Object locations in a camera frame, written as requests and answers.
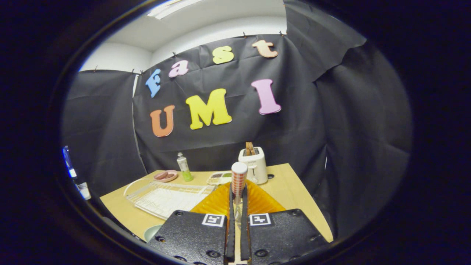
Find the clear bottle with green liquid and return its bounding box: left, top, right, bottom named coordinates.
left=176, top=152, right=194, bottom=182

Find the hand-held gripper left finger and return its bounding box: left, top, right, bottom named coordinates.
left=147, top=182, right=236, bottom=265

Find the white wire dish rack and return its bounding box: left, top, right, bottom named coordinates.
left=123, top=179, right=217, bottom=220

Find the white toaster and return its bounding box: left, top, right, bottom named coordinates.
left=238, top=147, right=268, bottom=185

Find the pale green plate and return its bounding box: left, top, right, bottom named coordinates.
left=144, top=225, right=162, bottom=243

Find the pink plate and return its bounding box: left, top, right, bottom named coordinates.
left=153, top=170, right=178, bottom=183

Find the pink checked handle spoon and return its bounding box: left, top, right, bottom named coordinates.
left=231, top=162, right=248, bottom=229

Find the white divided dish with beans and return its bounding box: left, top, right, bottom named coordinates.
left=206, top=172, right=233, bottom=185

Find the black backdrop cloth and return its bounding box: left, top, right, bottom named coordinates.
left=61, top=0, right=412, bottom=240

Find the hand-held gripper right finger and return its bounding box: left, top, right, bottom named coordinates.
left=241, top=180, right=328, bottom=265

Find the white and blue blurry object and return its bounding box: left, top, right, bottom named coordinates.
left=62, top=145, right=92, bottom=201

